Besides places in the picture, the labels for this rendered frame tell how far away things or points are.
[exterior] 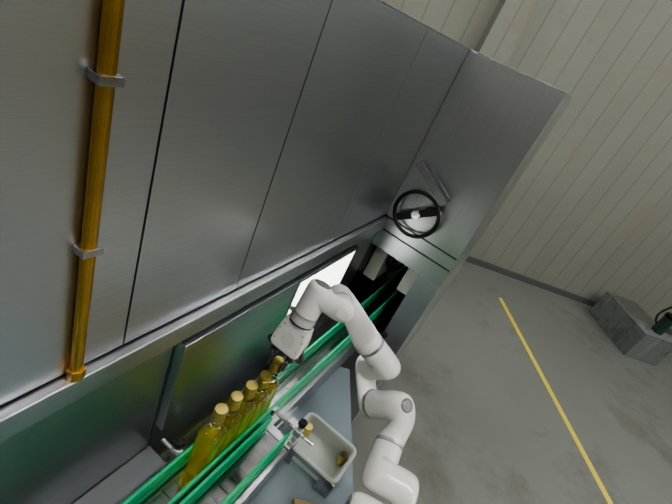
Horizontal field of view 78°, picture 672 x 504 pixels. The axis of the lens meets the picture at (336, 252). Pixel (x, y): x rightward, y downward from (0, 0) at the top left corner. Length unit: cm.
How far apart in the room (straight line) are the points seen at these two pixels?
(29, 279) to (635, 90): 543
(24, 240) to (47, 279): 8
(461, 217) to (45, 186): 150
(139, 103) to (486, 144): 136
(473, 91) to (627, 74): 382
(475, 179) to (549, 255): 434
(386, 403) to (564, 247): 496
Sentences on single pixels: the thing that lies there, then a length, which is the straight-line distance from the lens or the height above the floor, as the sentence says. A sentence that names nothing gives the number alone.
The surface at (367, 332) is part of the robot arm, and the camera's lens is 127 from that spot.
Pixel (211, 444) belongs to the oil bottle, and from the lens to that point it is 124.
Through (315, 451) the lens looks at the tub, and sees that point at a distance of 168.
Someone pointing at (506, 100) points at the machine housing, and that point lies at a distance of 174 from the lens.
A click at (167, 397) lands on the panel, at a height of 112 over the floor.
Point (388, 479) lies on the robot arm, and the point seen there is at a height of 112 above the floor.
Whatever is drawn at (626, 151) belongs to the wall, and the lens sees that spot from 579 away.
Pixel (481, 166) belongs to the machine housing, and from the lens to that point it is 176.
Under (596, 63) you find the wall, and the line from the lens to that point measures 530.
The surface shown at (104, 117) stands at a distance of 59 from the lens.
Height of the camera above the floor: 210
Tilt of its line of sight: 29 degrees down
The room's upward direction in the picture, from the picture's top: 25 degrees clockwise
